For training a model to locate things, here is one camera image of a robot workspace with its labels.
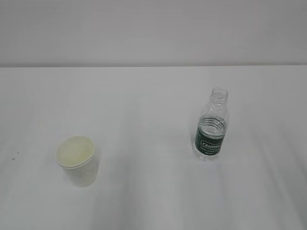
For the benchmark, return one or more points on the clear water bottle green label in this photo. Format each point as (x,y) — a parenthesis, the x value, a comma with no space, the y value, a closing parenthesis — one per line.
(212,126)

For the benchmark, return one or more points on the white paper cup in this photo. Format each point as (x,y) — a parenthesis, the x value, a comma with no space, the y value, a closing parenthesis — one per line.
(79,159)

